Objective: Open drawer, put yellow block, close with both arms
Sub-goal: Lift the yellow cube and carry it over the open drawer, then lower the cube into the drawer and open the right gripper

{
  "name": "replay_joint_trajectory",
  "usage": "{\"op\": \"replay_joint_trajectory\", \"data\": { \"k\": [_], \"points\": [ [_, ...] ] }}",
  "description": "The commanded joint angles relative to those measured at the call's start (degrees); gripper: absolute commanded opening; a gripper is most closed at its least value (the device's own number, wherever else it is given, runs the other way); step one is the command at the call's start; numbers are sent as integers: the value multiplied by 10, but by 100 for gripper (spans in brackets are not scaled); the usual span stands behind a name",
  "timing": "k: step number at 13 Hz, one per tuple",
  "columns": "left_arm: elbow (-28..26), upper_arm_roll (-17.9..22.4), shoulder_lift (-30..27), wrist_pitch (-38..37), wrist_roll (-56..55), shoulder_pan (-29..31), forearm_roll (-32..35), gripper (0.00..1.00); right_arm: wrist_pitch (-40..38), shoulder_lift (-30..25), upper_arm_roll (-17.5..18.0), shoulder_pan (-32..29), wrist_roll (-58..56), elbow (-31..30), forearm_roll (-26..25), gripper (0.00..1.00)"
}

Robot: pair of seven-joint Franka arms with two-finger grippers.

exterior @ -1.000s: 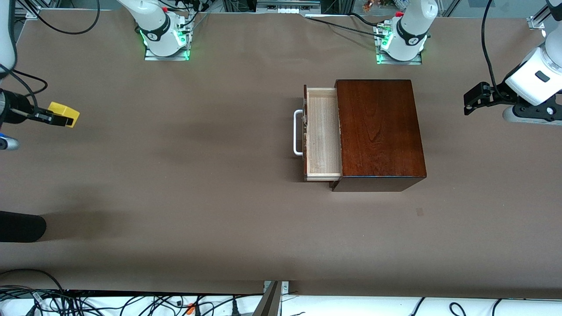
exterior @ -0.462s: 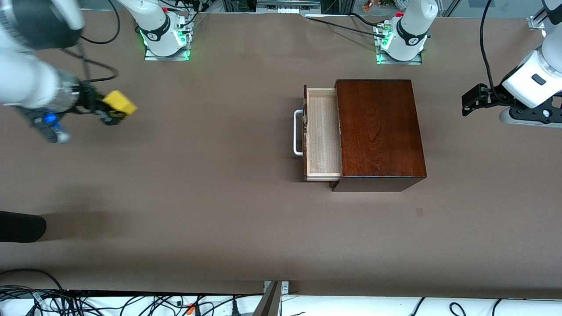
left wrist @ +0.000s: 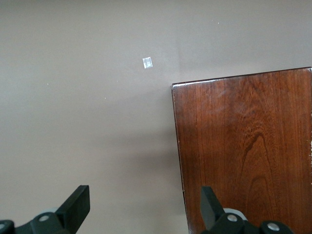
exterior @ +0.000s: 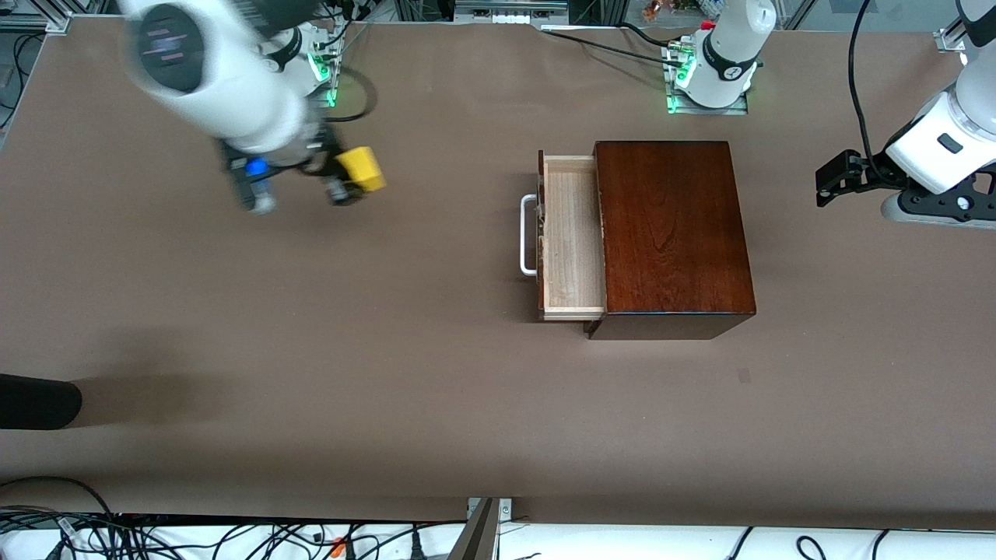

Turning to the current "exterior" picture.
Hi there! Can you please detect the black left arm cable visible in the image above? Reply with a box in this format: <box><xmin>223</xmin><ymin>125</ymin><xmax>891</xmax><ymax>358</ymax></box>
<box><xmin>847</xmin><ymin>0</ymin><xmax>907</xmax><ymax>187</ymax></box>

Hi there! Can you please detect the long black table cable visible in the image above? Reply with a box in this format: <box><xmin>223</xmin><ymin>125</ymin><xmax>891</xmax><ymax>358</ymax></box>
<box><xmin>541</xmin><ymin>27</ymin><xmax>679</xmax><ymax>67</ymax></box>

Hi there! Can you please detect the black arched floor cable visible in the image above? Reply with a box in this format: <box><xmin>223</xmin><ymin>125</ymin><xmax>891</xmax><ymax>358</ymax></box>
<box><xmin>0</xmin><ymin>476</ymin><xmax>117</xmax><ymax>518</ymax></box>

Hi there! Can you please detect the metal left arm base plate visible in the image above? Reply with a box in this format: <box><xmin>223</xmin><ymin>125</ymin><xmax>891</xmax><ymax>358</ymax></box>
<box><xmin>665</xmin><ymin>86</ymin><xmax>749</xmax><ymax>116</ymax></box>

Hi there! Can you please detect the yellow wooden block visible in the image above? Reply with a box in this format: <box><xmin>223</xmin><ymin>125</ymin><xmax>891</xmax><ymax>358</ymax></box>
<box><xmin>336</xmin><ymin>145</ymin><xmax>387</xmax><ymax>194</ymax></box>

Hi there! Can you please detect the curved black table cable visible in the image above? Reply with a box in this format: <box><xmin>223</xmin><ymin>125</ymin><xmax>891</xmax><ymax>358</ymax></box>
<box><xmin>619</xmin><ymin>22</ymin><xmax>675</xmax><ymax>47</ymax></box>

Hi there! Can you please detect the grey power strip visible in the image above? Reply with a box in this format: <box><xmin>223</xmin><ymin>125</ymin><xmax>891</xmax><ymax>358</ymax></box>
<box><xmin>455</xmin><ymin>0</ymin><xmax>569</xmax><ymax>24</ymax></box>

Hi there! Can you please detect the black cylindrical object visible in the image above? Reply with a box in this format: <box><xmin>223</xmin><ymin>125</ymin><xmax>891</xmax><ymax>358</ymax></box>
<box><xmin>0</xmin><ymin>373</ymin><xmax>83</xmax><ymax>430</ymax></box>

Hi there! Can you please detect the grey metal mounting bracket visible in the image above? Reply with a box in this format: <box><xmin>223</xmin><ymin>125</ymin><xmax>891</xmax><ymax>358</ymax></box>
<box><xmin>447</xmin><ymin>498</ymin><xmax>514</xmax><ymax>560</ymax></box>

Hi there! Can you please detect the dark brown wooden cabinet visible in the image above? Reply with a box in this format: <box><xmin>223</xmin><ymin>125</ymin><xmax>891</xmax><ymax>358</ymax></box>
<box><xmin>585</xmin><ymin>140</ymin><xmax>757</xmax><ymax>341</ymax></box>

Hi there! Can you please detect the wooden drawer with white handle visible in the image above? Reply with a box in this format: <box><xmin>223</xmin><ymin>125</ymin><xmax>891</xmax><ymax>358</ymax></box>
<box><xmin>519</xmin><ymin>150</ymin><xmax>608</xmax><ymax>322</ymax></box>

